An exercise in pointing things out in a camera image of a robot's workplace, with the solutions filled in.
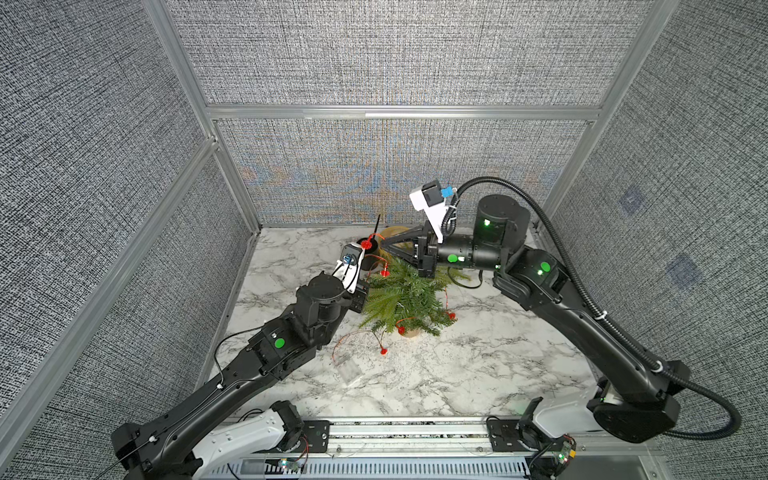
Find black ceramic mug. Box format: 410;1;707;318
358;236;379;272

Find yellow bamboo steamer basket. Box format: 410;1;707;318
380;226;421;249

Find small green christmas tree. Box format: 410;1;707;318
360;259;469;336

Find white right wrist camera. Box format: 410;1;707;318
409;180;455;244

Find red string lights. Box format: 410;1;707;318
332;253;456;355

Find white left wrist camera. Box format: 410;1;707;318
332;243;365;294

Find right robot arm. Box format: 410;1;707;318
382;185;680;450

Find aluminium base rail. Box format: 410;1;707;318
194;412;671;479

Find clear battery box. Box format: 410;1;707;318
335;356;363;385

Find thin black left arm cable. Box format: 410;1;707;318
212;326;265;388

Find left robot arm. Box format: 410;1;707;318
111;273;369;479

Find black corrugated cable conduit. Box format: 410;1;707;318
440;176;743;442

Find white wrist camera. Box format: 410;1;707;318
409;180;455;244
332;243;365;294

